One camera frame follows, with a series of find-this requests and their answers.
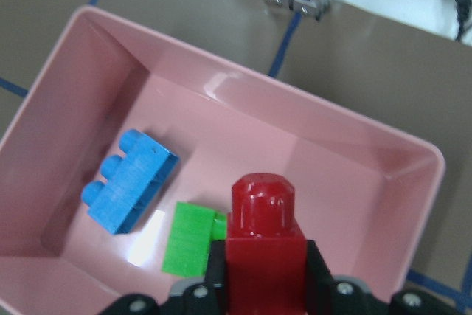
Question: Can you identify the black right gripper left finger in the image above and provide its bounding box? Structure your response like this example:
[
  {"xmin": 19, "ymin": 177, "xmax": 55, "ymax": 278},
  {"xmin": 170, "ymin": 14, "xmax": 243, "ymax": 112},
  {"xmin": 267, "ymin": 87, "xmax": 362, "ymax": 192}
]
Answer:
[{"xmin": 100, "ymin": 240, "xmax": 227, "ymax": 314}]

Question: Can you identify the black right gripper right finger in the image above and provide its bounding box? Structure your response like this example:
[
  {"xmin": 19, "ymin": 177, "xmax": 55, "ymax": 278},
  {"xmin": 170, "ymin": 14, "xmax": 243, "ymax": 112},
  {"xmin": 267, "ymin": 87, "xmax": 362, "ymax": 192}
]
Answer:
[{"xmin": 305, "ymin": 240, "xmax": 457, "ymax": 314}]

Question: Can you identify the green toy block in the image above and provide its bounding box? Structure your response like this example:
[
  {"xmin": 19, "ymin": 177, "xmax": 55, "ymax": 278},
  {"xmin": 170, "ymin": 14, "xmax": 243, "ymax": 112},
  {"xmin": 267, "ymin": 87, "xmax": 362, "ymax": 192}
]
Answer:
[{"xmin": 162, "ymin": 202, "xmax": 227, "ymax": 277}]

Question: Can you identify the red toy block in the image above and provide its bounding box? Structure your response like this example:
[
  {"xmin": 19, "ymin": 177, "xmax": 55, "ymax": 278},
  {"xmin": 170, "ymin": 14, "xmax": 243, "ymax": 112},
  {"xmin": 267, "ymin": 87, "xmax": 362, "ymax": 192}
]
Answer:
[{"xmin": 225, "ymin": 173, "xmax": 307, "ymax": 314}]

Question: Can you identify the blue toy block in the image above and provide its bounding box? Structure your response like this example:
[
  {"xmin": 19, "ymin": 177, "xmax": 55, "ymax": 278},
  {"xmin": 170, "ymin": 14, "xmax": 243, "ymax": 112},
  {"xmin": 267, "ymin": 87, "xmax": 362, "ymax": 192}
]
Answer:
[{"xmin": 81, "ymin": 129, "xmax": 179, "ymax": 235}]

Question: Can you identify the pink plastic box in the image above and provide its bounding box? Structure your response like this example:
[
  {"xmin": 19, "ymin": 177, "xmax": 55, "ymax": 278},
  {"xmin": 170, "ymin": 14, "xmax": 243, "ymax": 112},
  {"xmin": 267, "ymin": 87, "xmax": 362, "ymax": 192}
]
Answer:
[{"xmin": 1, "ymin": 6, "xmax": 445, "ymax": 314}]

